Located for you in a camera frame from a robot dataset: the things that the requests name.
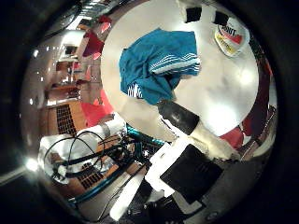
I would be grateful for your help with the red chair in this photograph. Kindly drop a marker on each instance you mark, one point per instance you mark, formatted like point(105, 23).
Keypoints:
point(233, 137)
point(96, 110)
point(93, 45)

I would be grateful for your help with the blue cloth with white stripes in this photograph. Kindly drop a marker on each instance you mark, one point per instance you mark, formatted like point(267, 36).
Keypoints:
point(155, 65)

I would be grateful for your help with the teal metal frame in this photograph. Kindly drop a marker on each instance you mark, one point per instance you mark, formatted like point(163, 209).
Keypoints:
point(102, 183)

